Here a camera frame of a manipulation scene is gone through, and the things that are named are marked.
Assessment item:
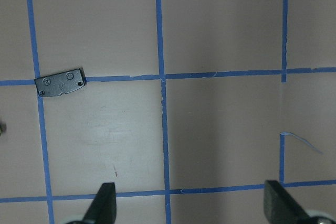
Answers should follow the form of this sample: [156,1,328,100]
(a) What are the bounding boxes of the green brake shoe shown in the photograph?
[0,122,7,136]

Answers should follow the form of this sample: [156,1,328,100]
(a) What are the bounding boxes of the black brake pad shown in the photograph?
[34,69,86,97]

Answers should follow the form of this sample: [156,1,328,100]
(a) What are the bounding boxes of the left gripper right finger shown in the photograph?
[264,180,310,224]

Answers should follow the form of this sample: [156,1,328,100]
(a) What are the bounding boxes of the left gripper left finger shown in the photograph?
[81,183,117,224]

